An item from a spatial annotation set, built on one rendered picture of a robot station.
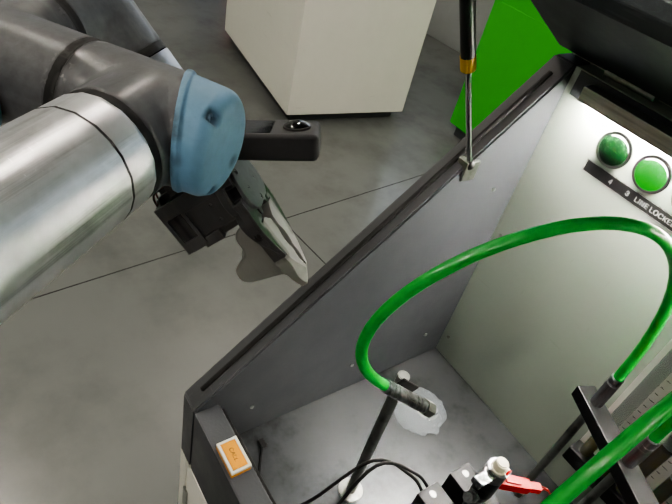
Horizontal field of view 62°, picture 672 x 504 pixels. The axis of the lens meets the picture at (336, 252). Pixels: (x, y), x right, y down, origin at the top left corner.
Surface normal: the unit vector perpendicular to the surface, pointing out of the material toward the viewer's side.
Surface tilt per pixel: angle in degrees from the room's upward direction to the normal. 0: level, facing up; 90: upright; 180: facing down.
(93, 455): 0
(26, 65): 50
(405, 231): 90
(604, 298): 90
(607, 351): 90
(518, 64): 90
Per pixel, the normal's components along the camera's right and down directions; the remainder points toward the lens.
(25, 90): -0.26, 0.33
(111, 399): 0.20, -0.74
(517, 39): -0.82, 0.23
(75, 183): 0.81, -0.24
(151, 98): 0.62, -0.45
